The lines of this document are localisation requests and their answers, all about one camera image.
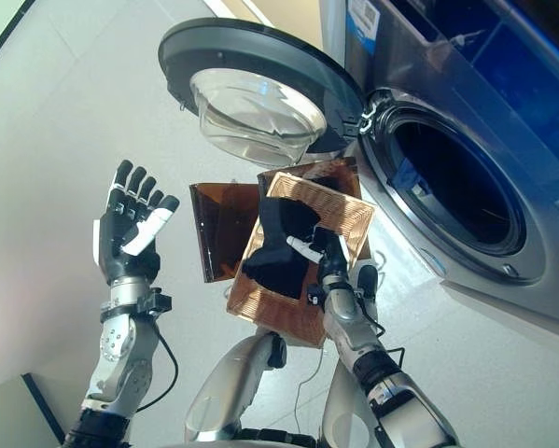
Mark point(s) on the black garment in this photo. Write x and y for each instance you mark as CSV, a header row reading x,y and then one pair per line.
x,y
279,252

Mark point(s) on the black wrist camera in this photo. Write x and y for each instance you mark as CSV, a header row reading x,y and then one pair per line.
x,y
154,301
314,294

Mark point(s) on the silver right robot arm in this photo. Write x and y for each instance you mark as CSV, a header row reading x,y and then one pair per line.
x,y
381,364

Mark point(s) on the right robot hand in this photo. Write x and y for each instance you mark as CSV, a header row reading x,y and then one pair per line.
x,y
330,252

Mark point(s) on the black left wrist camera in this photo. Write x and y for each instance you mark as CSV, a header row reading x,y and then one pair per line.
x,y
154,301

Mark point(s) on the grey front-load washing machine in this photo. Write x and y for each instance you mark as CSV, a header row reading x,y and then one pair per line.
x,y
447,186

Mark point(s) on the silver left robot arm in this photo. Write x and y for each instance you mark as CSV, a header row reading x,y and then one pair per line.
x,y
115,354

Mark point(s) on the grey robot torso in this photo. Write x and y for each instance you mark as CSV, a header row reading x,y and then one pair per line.
x,y
260,441

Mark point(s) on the white tall side panel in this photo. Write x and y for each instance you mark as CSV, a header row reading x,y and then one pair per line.
x,y
332,32

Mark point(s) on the blue energy label sticker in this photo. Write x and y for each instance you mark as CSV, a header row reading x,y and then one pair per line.
x,y
364,21

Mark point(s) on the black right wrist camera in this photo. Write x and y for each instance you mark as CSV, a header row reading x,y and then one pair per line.
x,y
314,294

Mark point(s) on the blue garment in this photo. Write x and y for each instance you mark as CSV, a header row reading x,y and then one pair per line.
x,y
409,175

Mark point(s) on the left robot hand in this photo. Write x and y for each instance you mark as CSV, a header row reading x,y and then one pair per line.
x,y
125,247

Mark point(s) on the woven wicker laundry basket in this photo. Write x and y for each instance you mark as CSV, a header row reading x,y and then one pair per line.
x,y
344,214

